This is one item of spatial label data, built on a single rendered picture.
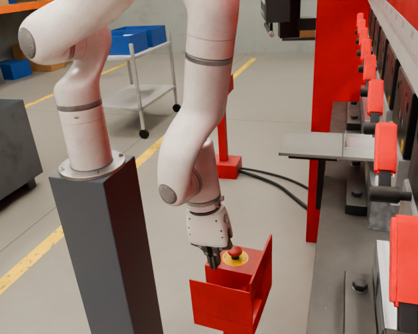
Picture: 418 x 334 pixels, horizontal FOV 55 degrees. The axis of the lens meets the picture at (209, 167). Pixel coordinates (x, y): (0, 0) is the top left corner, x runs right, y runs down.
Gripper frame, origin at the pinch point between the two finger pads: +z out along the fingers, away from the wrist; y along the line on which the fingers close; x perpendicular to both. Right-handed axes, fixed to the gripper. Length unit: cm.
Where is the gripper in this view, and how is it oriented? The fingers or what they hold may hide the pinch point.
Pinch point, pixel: (213, 259)
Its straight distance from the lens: 101.1
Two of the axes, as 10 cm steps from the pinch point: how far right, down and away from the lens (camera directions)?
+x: -3.7, 4.3, -8.3
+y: -9.2, -0.3, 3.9
